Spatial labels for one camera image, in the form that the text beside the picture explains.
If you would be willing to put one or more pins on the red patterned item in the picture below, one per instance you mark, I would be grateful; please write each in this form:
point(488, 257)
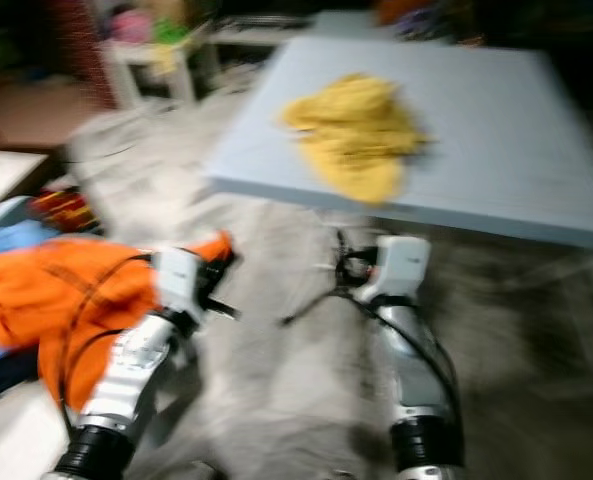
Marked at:
point(61, 210)

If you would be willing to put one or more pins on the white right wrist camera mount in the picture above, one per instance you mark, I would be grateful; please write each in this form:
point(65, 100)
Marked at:
point(401, 262)

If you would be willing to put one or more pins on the orange shirt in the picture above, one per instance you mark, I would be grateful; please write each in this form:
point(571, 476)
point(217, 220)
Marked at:
point(56, 290)

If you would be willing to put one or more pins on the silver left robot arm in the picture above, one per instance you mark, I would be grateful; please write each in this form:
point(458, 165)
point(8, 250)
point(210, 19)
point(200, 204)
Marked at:
point(136, 370)

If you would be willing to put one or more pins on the small white table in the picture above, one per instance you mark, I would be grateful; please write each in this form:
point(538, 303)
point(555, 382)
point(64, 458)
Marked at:
point(136, 52)

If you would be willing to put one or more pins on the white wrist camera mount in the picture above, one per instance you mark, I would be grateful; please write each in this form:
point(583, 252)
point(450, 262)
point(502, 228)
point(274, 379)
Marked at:
point(176, 280)
point(401, 262)

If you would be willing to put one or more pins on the stuffed toy pile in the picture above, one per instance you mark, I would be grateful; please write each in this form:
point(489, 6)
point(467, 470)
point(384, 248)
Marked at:
point(133, 25)

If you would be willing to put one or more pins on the yellow knit shirt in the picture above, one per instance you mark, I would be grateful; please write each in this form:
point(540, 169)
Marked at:
point(356, 140)

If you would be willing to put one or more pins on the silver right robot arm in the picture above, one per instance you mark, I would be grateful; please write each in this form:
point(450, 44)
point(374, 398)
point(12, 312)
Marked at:
point(416, 370)

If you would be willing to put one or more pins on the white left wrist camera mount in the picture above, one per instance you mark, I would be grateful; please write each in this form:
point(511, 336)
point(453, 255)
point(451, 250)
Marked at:
point(176, 280)

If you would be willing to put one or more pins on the white flat board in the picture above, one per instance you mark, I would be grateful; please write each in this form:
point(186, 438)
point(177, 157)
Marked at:
point(8, 178)

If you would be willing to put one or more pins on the pale blue-white table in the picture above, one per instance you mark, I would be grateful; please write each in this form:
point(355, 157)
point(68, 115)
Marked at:
point(496, 130)

